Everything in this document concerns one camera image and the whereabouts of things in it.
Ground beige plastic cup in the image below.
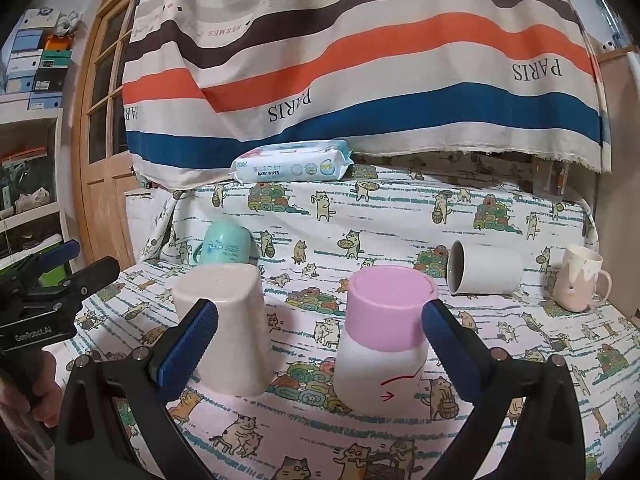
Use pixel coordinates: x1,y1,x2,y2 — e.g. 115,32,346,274
171,263,274,398

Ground pink white cup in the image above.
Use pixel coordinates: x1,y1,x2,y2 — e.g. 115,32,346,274
333,266,438,416

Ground white cup lying sideways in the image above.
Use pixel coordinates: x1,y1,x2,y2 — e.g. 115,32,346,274
446,240,524,295

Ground person's left hand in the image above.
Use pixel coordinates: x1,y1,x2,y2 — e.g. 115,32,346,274
1,351,63,428

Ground wooden door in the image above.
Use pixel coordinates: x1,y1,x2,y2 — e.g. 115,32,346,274
72,0,138,269

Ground mint green mug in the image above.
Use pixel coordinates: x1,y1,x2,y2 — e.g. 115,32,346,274
193,221,252,264

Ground cream pink mug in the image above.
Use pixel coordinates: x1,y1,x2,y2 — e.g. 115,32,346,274
552,244,612,313

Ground white shelf with boxes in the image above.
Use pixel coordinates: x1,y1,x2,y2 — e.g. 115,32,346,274
1,6,73,270

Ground cat print bedsheet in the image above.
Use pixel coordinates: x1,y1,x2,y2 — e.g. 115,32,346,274
51,162,639,479

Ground baby wipes pack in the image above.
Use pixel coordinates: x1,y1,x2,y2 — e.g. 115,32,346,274
229,140,354,184

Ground beige wooden cabinet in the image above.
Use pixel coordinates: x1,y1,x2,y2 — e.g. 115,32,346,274
596,48,639,320

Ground striped Paris fabric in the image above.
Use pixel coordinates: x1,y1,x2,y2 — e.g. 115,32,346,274
122,0,612,190

